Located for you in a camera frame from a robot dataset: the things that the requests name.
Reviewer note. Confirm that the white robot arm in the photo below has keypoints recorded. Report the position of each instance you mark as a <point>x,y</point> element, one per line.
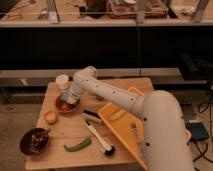
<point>165,140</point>

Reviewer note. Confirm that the red bowl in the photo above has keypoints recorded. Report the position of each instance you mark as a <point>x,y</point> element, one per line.
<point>64,107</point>

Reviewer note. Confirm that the white cup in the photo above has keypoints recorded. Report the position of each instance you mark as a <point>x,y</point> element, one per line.
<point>62,81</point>

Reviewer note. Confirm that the orange round fruit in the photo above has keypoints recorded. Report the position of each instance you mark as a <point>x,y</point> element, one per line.
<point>50,117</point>

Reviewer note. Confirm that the yellow sponge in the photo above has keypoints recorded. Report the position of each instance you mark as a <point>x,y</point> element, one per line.
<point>66,97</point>

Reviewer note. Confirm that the orange dish rack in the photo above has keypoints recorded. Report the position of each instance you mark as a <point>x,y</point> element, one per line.
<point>118,120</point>

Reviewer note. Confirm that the green pepper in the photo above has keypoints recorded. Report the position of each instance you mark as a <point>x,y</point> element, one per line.
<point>83,144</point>

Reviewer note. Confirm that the black box on floor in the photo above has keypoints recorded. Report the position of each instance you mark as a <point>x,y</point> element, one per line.
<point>198,131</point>

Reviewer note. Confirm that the silver fork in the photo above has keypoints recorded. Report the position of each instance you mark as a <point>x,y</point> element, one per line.
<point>134,131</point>

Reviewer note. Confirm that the white dish brush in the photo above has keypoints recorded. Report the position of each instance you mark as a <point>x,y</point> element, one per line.
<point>108,149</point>

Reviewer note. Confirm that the dark brown bowl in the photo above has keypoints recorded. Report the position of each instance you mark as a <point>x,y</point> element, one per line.
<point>34,141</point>

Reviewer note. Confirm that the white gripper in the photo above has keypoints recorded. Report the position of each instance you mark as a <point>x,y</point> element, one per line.
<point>75,91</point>

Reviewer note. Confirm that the wooden table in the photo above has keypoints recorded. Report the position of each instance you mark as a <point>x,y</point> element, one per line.
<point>70,129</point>

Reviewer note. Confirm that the black handled knife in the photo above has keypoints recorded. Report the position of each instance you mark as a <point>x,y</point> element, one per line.
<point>92,116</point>

